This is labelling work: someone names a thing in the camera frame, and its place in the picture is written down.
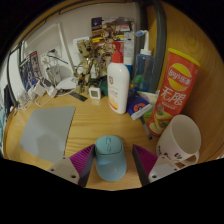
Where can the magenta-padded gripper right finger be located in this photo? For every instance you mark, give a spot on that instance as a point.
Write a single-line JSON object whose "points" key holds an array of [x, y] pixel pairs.
{"points": [[161, 166]]}

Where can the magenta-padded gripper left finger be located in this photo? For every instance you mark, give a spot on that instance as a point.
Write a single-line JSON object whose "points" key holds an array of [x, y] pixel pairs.
{"points": [[63, 166]]}

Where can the light blue computer mouse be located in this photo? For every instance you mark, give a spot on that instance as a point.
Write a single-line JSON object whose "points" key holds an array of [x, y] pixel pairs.
{"points": [[110, 160]]}

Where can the grey mouse pad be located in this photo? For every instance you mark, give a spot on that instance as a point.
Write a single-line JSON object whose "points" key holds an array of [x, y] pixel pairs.
{"points": [[46, 130]]}

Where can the white mug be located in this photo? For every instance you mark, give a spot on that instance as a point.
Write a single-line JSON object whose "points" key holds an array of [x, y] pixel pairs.
{"points": [[180, 136]]}

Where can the black pen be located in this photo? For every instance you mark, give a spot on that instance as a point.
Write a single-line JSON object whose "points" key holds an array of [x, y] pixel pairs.
{"points": [[146, 128]]}

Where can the blue and white box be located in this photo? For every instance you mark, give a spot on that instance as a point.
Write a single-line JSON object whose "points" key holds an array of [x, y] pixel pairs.
{"points": [[137, 106]]}

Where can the pale green packet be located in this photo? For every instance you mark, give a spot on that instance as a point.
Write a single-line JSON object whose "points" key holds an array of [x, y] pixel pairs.
{"points": [[151, 98]]}

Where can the black ruler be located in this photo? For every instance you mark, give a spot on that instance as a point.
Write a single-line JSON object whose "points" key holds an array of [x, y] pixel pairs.
{"points": [[78, 96]]}

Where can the small white cube clock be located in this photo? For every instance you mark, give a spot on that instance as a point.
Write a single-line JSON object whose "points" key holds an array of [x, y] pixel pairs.
{"points": [[94, 93]]}

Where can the white power strip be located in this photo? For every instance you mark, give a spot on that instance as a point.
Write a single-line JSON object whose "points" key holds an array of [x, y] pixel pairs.
{"points": [[41, 89]]}

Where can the red chips canister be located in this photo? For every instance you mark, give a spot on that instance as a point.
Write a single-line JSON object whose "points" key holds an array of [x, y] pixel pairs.
{"points": [[176, 86]]}

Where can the white desk lamp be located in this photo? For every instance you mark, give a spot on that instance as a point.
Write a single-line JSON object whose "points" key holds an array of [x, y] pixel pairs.
{"points": [[66, 83]]}

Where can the dark green round container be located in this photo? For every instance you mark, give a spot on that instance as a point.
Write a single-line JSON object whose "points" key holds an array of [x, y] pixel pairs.
{"points": [[104, 87]]}

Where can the white red-capped pump bottle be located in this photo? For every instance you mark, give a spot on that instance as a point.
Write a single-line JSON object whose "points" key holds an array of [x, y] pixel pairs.
{"points": [[118, 83]]}

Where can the brown tree figure toy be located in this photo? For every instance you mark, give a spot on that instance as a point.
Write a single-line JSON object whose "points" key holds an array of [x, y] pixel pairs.
{"points": [[87, 70]]}

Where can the clear blue spray bottle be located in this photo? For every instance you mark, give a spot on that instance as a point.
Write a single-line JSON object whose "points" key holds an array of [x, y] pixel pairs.
{"points": [[144, 68]]}

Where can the blue model kit box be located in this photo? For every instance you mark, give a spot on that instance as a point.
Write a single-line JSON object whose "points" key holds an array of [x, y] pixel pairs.
{"points": [[30, 71]]}

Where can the blue-capped white tube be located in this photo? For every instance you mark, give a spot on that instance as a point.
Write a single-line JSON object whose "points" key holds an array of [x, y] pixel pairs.
{"points": [[129, 56]]}

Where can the dark model kit box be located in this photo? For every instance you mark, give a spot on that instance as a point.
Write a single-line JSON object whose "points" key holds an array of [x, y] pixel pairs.
{"points": [[111, 26]]}

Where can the white wall socket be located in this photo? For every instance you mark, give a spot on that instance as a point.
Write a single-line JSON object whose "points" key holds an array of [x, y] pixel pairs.
{"points": [[56, 53]]}

